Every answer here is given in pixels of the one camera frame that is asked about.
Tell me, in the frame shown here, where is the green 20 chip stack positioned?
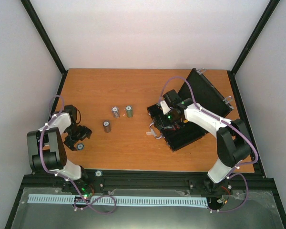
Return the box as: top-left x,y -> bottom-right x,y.
125,105 -> 133,118

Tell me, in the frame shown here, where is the black aluminium frame rail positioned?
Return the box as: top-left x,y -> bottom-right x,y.
19,172 -> 277,196

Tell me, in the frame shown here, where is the blue 10 chip stack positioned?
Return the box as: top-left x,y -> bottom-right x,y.
111,106 -> 120,118

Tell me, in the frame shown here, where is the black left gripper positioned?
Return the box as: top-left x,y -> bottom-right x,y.
64,124 -> 92,151

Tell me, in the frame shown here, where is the black poker set case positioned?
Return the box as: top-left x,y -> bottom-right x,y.
147,69 -> 233,151

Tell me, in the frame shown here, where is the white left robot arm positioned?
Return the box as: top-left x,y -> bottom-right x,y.
27,105 -> 92,192

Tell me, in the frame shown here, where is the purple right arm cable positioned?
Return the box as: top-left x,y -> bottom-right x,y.
161,76 -> 259,213

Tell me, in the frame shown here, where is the brown chip stack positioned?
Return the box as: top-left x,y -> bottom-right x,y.
102,121 -> 111,133

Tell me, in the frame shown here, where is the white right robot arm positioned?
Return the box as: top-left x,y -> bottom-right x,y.
160,90 -> 253,184

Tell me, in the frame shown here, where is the white perforated cable strip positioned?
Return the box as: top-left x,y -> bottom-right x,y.
27,194 -> 208,208

